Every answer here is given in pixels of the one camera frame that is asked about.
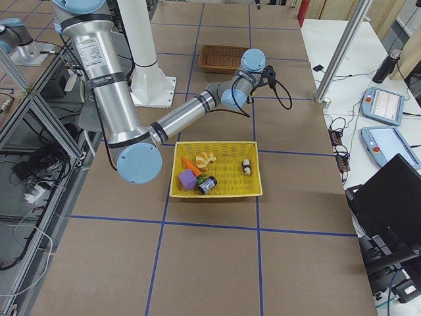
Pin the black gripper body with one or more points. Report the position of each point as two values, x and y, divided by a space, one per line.
253 93

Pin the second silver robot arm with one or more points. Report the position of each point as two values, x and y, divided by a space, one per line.
14 35

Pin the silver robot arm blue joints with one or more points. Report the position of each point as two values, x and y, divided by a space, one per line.
133 147

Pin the brown wicker basket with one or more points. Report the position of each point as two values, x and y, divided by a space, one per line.
221 59

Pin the yellow woven basket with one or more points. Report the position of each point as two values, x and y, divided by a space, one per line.
227 169

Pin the toy panda figure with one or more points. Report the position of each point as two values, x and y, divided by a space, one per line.
246 167

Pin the toy croissant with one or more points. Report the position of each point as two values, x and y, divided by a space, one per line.
203 159

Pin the teach pendant upper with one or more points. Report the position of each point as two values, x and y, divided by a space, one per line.
383 106

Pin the teach pendant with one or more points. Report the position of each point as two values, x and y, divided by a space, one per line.
383 106
385 142

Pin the black water bottle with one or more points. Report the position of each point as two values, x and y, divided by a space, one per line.
387 66

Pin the orange toy carrot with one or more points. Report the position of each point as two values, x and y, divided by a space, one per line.
189 165

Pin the purple foam block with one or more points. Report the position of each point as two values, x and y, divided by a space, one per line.
187 180

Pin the teach pendant lower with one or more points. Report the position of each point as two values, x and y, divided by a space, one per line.
385 142

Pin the black laptop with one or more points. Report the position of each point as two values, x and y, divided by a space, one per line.
388 204

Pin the aluminium frame post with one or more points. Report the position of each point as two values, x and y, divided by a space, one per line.
344 44

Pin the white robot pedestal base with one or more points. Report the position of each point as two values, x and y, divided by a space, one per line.
150 86

